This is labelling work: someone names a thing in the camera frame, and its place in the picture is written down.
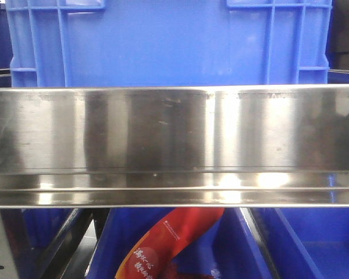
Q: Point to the lower right blue bin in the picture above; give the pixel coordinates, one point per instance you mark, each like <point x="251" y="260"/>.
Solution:
<point x="306" y="242"/>

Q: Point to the lower middle blue bin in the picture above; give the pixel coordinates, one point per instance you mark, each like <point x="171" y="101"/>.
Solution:
<point x="227" y="250"/>

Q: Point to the blue bin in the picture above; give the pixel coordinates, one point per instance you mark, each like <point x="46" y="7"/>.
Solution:
<point x="306" y="242"/>
<point x="227" y="250"/>

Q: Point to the red printed package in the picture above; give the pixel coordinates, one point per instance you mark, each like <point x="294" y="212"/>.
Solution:
<point x="165" y="240"/>

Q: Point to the stainless steel conveyor rail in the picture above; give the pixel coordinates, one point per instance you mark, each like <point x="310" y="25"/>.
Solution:
<point x="249" y="146"/>

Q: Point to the blue ribbed crate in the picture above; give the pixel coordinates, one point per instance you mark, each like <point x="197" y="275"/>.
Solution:
<point x="167" y="43"/>

